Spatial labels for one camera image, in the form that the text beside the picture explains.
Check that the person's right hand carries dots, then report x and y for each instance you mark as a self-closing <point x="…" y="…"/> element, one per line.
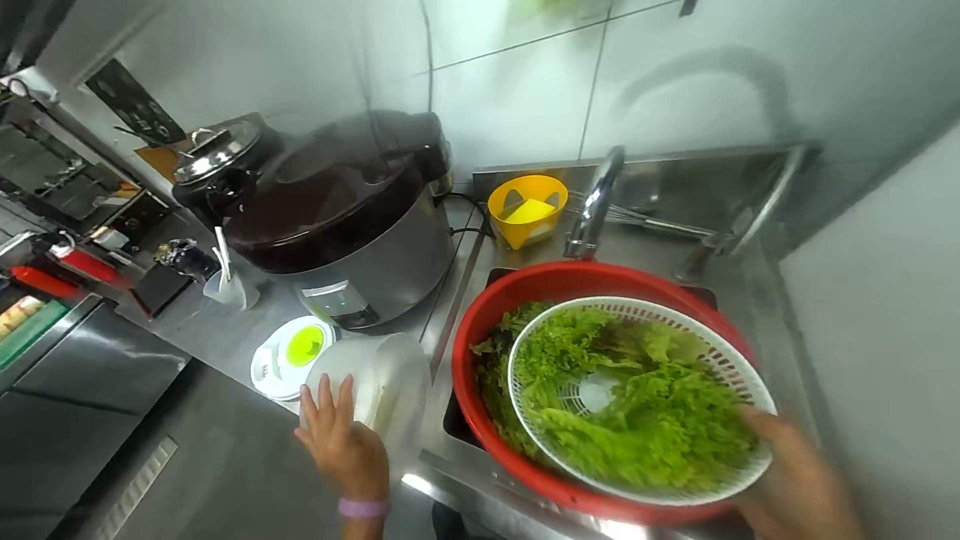
<point x="806" y="480"/>

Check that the person's left hand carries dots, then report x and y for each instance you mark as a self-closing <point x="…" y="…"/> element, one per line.
<point x="349" y="454"/>

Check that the person's right fingers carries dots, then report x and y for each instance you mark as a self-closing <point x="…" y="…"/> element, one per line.
<point x="757" y="510"/>

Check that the person's left ring finger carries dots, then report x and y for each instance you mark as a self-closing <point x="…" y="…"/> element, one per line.
<point x="308" y="406"/>

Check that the person's left index finger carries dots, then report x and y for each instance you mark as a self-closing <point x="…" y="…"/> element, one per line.
<point x="345" y="399"/>

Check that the person's right thumb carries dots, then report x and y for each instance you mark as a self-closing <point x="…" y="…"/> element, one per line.
<point x="776" y="433"/>

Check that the person's left little finger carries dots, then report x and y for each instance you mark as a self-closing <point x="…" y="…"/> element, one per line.
<point x="305" y="439"/>

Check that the person's left middle finger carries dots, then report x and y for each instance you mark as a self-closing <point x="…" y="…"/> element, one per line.
<point x="325" y="397"/>

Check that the white plastic colander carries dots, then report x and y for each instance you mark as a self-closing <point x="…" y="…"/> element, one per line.
<point x="742" y="366"/>

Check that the person's left forearm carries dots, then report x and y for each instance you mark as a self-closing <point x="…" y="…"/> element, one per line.
<point x="363" y="525"/>

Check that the translucent white plastic bowl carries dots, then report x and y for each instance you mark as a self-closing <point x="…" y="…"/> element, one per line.
<point x="394" y="367"/>

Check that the pile of bright lettuce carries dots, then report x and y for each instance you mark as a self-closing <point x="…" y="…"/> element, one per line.
<point x="656" y="416"/>

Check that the stainless steel sink counter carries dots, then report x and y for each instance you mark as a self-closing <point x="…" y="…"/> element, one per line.
<point x="757" y="300"/>

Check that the translucent plastic jug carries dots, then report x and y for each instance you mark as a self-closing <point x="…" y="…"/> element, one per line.
<point x="234" y="293"/>

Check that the red plastic basin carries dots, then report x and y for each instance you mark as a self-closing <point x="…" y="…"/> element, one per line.
<point x="474" y="337"/>

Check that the heap of dark lettuce leaves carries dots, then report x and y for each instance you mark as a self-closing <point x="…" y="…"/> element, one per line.
<point x="489" y="373"/>

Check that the silver rice cooker, brown lid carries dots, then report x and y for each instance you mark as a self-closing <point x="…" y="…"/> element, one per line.
<point x="394" y="259"/>

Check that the person's legs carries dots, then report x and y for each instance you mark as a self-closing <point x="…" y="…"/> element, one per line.
<point x="448" y="523"/>

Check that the metal floor grate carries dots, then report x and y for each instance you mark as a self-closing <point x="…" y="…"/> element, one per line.
<point x="135" y="491"/>

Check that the black jar with crumpled wrap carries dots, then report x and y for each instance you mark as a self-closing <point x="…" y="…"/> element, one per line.
<point x="191" y="260"/>

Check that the stainless steel cabinet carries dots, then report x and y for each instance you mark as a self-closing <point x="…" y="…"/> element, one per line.
<point x="82" y="397"/>

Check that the metal pipe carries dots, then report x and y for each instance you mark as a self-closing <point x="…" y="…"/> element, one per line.
<point x="774" y="196"/>

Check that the yellow plastic container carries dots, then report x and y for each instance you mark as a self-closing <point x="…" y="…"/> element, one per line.
<point x="516" y="232"/>

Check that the black pot with metal lid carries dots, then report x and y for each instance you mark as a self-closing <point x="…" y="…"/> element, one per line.
<point x="202" y="187"/>

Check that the metal whisk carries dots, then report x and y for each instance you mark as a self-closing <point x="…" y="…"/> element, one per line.
<point x="652" y="223"/>

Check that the yellow sponge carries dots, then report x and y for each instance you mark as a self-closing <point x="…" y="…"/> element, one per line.
<point x="531" y="211"/>

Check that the green cutting board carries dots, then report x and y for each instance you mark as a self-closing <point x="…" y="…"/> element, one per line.
<point x="34" y="333"/>

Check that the brown cardboard box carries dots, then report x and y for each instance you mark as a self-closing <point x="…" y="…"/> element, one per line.
<point x="163" y="159"/>

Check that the chrome faucet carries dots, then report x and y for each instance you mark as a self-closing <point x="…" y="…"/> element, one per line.
<point x="598" y="202"/>

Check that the black sign with white writing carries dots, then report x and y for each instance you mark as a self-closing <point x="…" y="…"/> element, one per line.
<point x="135" y="101"/>

